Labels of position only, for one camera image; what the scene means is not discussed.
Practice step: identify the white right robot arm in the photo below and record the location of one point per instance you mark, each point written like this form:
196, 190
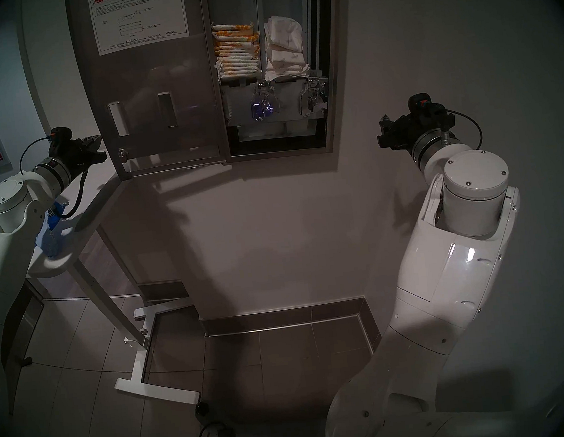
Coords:
446, 274

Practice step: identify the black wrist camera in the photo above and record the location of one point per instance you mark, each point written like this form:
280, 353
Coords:
421, 105
62, 138

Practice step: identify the orange printed pad stack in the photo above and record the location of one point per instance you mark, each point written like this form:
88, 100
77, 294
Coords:
237, 51

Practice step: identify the torn blue plastic pad package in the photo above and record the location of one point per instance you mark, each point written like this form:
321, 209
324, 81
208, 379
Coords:
53, 232

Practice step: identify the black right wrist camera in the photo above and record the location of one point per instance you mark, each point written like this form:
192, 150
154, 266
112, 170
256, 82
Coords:
421, 105

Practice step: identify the white sanitary pad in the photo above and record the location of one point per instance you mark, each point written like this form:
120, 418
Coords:
284, 32

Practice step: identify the stainless steel dispenser door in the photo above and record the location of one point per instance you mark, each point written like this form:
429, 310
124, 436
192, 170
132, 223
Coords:
150, 84

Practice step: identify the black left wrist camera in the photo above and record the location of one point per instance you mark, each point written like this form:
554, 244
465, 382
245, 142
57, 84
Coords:
62, 138

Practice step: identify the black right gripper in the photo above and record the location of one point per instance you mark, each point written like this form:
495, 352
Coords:
403, 134

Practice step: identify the white overbed table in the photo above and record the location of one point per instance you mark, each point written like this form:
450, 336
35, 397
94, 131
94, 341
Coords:
92, 209

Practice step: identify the chrome dispenser push lever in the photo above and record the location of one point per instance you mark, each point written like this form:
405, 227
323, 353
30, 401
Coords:
312, 98
265, 102

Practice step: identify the white pads inside dispenser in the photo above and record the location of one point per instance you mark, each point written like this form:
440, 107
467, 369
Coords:
287, 63

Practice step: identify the black star knob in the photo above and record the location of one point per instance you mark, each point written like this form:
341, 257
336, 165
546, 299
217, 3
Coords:
202, 407

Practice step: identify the white printed instruction sheet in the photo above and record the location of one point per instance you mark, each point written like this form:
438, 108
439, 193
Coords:
138, 16

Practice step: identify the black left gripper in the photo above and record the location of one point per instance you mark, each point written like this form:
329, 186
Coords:
77, 156

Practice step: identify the stainless steel dispenser cabinet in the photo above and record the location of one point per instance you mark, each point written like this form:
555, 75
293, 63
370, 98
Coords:
332, 67

